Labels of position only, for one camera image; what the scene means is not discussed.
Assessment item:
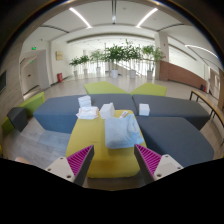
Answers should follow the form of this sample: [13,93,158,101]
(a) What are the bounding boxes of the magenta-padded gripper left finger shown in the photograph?
[45,144,95,187]

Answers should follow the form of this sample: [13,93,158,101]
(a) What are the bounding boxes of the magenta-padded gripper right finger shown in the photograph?
[134,143,184,185]

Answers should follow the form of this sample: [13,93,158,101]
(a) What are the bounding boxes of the light blue towel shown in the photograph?
[104,113,145,150]

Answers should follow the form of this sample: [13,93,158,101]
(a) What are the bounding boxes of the grey ottoman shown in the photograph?
[132,94,211,131]
[136,116,215,168]

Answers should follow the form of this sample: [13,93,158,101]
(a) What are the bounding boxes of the yellow ottoman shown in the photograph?
[65,109,148,179]

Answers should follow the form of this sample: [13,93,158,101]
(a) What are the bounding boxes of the large blue-grey ottoman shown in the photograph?
[32,93,138,135]

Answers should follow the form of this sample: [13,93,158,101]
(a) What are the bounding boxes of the white crumpled cloth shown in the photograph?
[75,105,100,120]

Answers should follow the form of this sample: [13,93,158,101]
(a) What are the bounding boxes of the white cube box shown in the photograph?
[138,103,151,117]

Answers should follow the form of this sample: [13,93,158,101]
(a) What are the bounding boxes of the dark grey cube seat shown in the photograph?
[6,106,29,133]

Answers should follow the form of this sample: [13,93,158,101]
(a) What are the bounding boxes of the stack of white towels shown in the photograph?
[77,95,93,108]

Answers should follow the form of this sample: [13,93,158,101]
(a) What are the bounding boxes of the long green bench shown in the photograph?
[0,91,46,133]

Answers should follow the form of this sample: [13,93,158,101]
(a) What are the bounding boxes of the white rectangular box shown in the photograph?
[99,102,116,120]

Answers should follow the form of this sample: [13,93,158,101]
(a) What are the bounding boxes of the green ottoman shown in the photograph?
[129,82,168,98]
[83,80,129,95]

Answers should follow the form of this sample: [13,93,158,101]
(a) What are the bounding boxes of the row of potted plants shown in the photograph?
[68,39,166,80]

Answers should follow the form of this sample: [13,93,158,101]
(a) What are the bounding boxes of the ceiling light strips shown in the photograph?
[68,7,159,29]

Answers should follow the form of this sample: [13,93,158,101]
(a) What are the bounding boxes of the wooden table with black frame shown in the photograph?
[189,90,224,148]

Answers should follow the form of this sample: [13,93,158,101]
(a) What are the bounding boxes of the dark wall screen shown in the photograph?
[0,70,8,94]

